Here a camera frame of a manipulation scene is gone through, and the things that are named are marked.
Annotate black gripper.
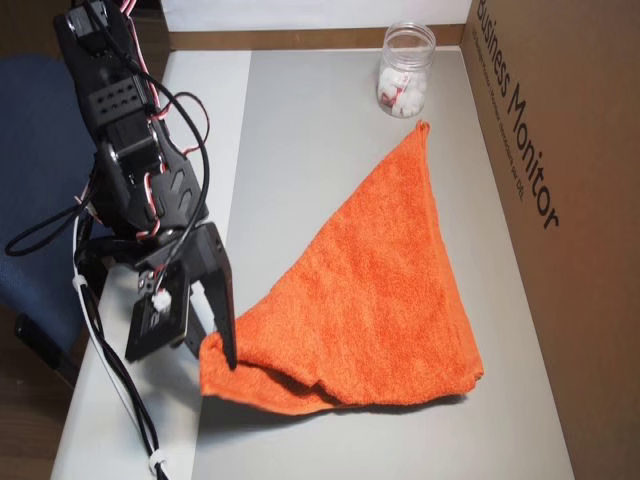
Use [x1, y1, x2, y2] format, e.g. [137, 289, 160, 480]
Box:
[133, 219, 240, 372]

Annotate orange terry towel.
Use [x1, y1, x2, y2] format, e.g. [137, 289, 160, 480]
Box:
[198, 118, 486, 417]

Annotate grey table mat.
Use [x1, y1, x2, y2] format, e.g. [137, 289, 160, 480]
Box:
[189, 47, 576, 480]

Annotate blue office chair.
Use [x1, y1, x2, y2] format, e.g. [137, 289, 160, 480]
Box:
[0, 54, 116, 390]

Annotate clear plastic jar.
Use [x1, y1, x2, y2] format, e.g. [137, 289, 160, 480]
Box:
[375, 20, 436, 119]

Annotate cardboard box Business Monitor print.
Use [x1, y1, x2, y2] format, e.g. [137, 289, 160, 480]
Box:
[459, 0, 640, 480]

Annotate black square wrist camera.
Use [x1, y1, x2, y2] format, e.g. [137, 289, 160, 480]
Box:
[123, 259, 195, 363]

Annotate thin black camera cable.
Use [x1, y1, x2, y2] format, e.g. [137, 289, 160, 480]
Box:
[117, 47, 212, 301]

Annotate brown wooden back rail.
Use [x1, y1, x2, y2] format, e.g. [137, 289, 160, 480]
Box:
[168, 24, 472, 52]

